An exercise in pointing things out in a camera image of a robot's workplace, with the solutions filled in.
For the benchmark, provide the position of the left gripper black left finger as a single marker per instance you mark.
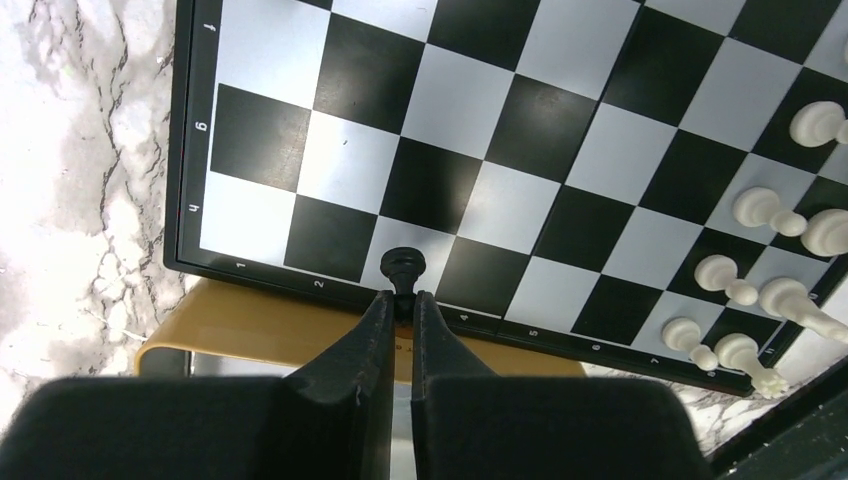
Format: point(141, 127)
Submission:
point(330, 419)

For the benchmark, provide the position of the black white chessboard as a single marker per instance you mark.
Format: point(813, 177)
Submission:
point(576, 173)

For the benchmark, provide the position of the black chess pawn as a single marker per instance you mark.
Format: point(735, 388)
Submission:
point(403, 266)

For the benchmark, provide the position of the white chess piece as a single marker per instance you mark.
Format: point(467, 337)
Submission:
point(788, 298)
point(826, 233)
point(683, 334)
point(740, 352)

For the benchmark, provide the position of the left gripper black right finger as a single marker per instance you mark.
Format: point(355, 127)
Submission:
point(471, 423)

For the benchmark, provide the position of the gold metal tin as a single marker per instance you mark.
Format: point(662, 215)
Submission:
point(220, 329)

